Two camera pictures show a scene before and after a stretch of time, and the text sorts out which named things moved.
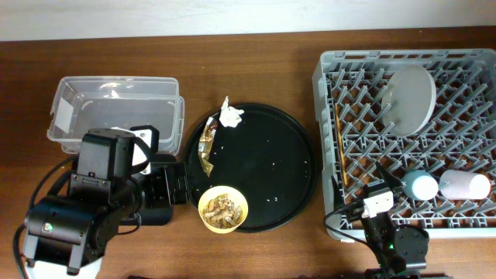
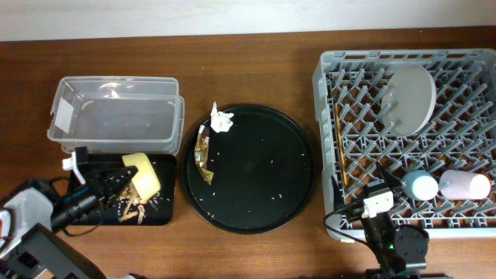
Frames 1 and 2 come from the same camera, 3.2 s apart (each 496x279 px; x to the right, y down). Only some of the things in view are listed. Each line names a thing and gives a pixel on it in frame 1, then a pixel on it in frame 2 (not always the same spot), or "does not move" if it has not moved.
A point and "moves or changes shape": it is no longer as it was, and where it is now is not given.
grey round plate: x=408 y=99 does not move
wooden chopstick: x=342 y=142 does not move
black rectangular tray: x=159 y=191 does not move
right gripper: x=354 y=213 does not move
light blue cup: x=420 y=185 does not move
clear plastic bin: x=87 y=102 does not move
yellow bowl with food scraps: x=222 y=208 moves or changes shape
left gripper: x=179 y=182 -> x=94 y=182
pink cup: x=461 y=184 does not move
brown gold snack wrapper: x=204 y=143 moves or changes shape
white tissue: x=229 y=116 -> x=220 y=121
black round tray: x=269 y=156 does not move
